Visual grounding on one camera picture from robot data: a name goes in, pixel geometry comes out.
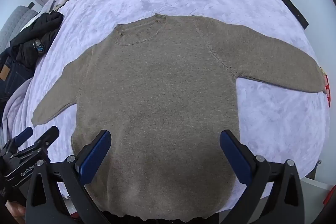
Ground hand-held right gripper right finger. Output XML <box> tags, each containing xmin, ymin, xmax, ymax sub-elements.
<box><xmin>220</xmin><ymin>130</ymin><xmax>305</xmax><ymax>224</ymax></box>

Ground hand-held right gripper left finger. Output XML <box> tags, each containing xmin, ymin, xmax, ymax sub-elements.
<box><xmin>25</xmin><ymin>130</ymin><xmax>112</xmax><ymax>224</ymax></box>

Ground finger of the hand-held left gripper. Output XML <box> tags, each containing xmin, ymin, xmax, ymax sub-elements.
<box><xmin>26</xmin><ymin>126</ymin><xmax>60</xmax><ymax>155</ymax></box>
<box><xmin>14</xmin><ymin>126</ymin><xmax>34</xmax><ymax>148</ymax></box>

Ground brown knit sweater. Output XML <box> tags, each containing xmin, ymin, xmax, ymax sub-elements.
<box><xmin>31</xmin><ymin>13</ymin><xmax>326</xmax><ymax>222</ymax></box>

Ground person's left hand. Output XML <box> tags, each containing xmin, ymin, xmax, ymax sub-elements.
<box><xmin>5</xmin><ymin>202</ymin><xmax>27</xmax><ymax>220</ymax></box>

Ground dark blue jeans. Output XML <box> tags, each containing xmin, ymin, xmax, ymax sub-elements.
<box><xmin>0</xmin><ymin>49</ymin><xmax>35</xmax><ymax>109</ymax></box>

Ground white cabinet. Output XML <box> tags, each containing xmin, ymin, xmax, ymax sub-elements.
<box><xmin>299</xmin><ymin>178</ymin><xmax>336</xmax><ymax>224</ymax></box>

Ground small black blue tag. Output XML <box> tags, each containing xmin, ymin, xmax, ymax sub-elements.
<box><xmin>33</xmin><ymin>40</ymin><xmax>45</xmax><ymax>54</ymax></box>

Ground black jacket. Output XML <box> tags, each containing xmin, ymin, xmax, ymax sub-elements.
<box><xmin>10</xmin><ymin>11</ymin><xmax>64</xmax><ymax>68</ymax></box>

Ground grey quilted headboard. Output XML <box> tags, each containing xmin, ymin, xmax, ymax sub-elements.
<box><xmin>0</xmin><ymin>5</ymin><xmax>40</xmax><ymax>54</ymax></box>

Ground red patterned item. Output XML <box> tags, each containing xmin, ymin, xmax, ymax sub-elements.
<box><xmin>321</xmin><ymin>67</ymin><xmax>332</xmax><ymax>109</ymax></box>

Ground pale crumpled cloth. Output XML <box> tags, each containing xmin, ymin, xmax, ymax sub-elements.
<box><xmin>39</xmin><ymin>0</ymin><xmax>71</xmax><ymax>14</ymax></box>

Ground black strap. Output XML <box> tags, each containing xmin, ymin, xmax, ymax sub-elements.
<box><xmin>279</xmin><ymin>0</ymin><xmax>308</xmax><ymax>29</ymax></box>

